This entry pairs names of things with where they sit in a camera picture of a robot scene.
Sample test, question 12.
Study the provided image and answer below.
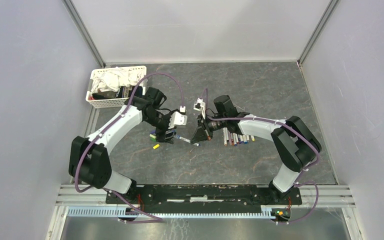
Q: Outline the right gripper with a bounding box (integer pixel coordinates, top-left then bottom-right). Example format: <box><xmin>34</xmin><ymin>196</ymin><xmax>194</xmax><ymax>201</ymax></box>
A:
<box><xmin>190</xmin><ymin>113</ymin><xmax>227</xmax><ymax>144</ymax></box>

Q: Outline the green pen cap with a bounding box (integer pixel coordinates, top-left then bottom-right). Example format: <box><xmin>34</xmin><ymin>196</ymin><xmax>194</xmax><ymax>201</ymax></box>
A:
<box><xmin>149</xmin><ymin>134</ymin><xmax>157</xmax><ymax>142</ymax></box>

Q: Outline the pink highlighter pen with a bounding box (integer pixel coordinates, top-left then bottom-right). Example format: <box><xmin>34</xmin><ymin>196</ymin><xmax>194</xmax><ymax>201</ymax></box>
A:
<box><xmin>222</xmin><ymin>128</ymin><xmax>228</xmax><ymax>146</ymax></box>

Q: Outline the brown cap pen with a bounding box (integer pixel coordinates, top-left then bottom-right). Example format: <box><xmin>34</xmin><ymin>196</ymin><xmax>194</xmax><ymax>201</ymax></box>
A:
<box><xmin>227</xmin><ymin>132</ymin><xmax>235</xmax><ymax>146</ymax></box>

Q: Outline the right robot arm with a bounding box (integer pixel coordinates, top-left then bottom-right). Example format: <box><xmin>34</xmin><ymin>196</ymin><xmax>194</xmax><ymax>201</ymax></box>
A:
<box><xmin>191</xmin><ymin>95</ymin><xmax>322</xmax><ymax>204</ymax></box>

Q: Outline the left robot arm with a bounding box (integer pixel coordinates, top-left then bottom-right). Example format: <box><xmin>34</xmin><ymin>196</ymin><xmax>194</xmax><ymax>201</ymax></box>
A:
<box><xmin>68</xmin><ymin>87</ymin><xmax>187</xmax><ymax>204</ymax></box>

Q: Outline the black item in basket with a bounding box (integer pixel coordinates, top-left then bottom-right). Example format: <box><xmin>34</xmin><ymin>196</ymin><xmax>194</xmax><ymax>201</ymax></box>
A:
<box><xmin>86</xmin><ymin>86</ymin><xmax>134</xmax><ymax>101</ymax></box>

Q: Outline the white cloth in basket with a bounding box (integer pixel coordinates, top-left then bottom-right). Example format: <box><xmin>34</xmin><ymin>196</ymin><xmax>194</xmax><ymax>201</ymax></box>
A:
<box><xmin>89</xmin><ymin>66</ymin><xmax>147</xmax><ymax>93</ymax></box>

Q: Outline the white plastic basket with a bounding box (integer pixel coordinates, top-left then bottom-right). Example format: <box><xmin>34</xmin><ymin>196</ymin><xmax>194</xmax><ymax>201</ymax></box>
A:
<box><xmin>85</xmin><ymin>65</ymin><xmax>147</xmax><ymax>109</ymax></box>

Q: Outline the right base electronics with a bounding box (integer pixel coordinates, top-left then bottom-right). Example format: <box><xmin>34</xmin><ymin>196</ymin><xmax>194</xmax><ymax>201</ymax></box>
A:
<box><xmin>270</xmin><ymin>208</ymin><xmax>292</xmax><ymax>223</ymax></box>

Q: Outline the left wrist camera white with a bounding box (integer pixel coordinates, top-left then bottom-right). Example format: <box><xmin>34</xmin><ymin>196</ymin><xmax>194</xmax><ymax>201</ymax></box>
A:
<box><xmin>168</xmin><ymin>111</ymin><xmax>188</xmax><ymax>129</ymax></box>

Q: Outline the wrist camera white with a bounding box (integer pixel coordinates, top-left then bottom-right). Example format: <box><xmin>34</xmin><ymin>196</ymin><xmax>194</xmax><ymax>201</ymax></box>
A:
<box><xmin>193</xmin><ymin>98</ymin><xmax>206</xmax><ymax>119</ymax></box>
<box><xmin>168</xmin><ymin>111</ymin><xmax>188</xmax><ymax>129</ymax></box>

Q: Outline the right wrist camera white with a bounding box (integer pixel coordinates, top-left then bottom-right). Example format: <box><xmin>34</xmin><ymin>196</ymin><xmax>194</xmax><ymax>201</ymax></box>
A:
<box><xmin>193</xmin><ymin>98</ymin><xmax>206</xmax><ymax>119</ymax></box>

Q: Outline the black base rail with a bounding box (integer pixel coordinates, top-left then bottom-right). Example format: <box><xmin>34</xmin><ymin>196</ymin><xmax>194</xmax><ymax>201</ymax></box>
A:
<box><xmin>123</xmin><ymin>184</ymin><xmax>303</xmax><ymax>214</ymax></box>

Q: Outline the grey slotted cable duct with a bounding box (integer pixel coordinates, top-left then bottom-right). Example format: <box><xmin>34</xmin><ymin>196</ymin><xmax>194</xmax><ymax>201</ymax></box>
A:
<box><xmin>67</xmin><ymin>206</ymin><xmax>275</xmax><ymax>220</ymax></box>

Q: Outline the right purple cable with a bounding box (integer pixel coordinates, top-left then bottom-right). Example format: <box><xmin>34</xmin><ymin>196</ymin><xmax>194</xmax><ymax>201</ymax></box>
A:
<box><xmin>201</xmin><ymin>87</ymin><xmax>322</xmax><ymax>225</ymax></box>

